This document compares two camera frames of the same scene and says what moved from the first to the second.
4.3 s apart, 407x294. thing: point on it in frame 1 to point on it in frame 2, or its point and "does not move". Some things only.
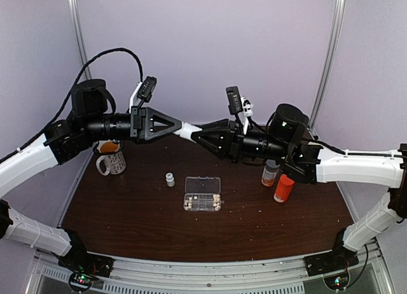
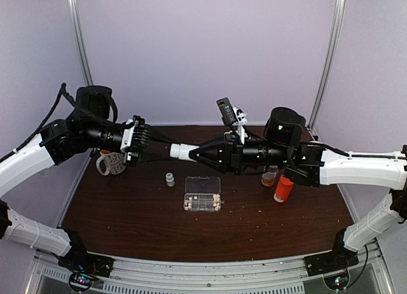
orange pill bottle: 283,188 does not move
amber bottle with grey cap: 269,172 does not move
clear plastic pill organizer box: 203,193 does not move
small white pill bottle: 186,130 to 182,151
